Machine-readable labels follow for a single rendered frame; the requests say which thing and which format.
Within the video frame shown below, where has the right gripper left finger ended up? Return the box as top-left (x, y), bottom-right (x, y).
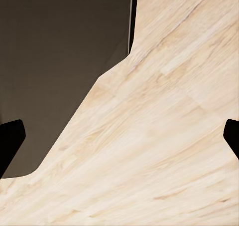
top-left (0, 119), bottom-right (26, 179)

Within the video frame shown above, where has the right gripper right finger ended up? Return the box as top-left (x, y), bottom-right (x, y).
top-left (223, 119), bottom-right (239, 159)

